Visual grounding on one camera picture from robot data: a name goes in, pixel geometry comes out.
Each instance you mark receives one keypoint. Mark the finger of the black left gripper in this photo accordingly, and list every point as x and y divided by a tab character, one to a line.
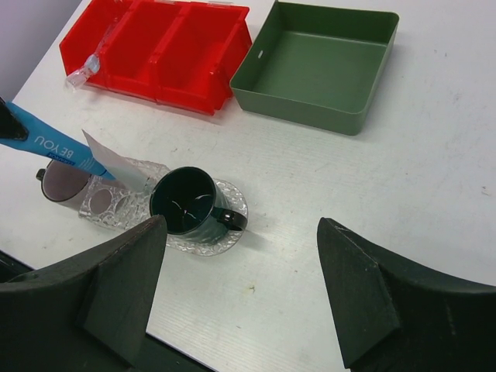
10	127

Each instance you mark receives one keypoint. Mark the dark green mug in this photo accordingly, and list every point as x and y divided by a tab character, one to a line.
194	206

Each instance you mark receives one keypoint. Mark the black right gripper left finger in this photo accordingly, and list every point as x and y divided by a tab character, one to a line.
88	312

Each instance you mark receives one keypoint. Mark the green plastic bin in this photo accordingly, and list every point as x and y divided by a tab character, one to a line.
316	66

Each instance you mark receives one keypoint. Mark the mauve mug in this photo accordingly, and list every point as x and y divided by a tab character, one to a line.
63	184

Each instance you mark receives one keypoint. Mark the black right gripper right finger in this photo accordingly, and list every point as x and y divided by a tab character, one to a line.
393	314

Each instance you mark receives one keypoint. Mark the clear textured holder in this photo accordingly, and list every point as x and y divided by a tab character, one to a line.
110	204

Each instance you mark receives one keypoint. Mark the clear textured oval tray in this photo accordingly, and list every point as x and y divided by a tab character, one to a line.
208	249

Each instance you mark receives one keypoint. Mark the blue toothpaste tube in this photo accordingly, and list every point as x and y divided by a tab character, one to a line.
46	141

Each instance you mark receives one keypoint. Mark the red compartment bin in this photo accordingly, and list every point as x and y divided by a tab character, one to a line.
177	53

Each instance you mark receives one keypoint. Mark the blue wrapped toothbrush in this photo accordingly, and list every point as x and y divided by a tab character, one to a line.
92	64

